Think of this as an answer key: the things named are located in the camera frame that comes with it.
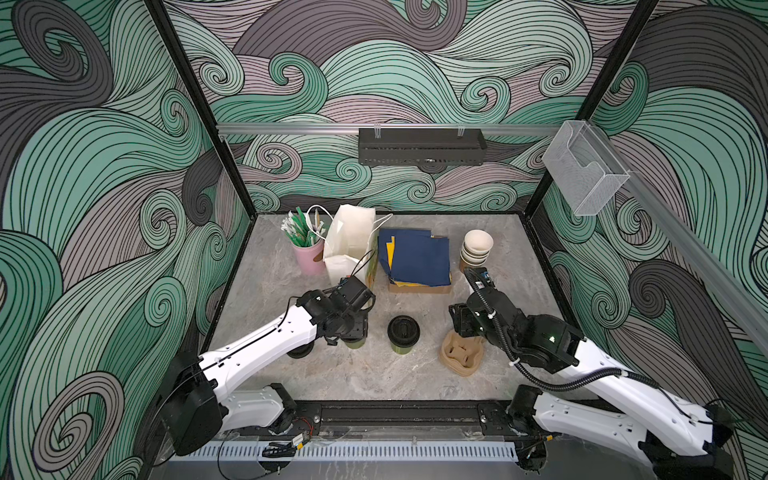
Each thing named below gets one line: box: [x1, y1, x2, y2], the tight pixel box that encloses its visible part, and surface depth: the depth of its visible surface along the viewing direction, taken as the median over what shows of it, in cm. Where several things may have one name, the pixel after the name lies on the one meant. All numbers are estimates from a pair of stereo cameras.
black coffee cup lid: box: [286, 340, 315, 359], surface depth 85 cm
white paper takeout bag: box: [324, 204, 379, 289], surface depth 89 cm
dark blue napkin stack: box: [378, 229, 451, 287], surface depth 104 cm
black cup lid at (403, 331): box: [387, 314, 421, 348], surface depth 78 cm
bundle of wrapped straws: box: [280, 206, 327, 247], surface depth 93 cm
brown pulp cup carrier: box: [439, 329, 484, 377], surface depth 81 cm
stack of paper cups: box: [459, 229, 494, 273], surface depth 94 cm
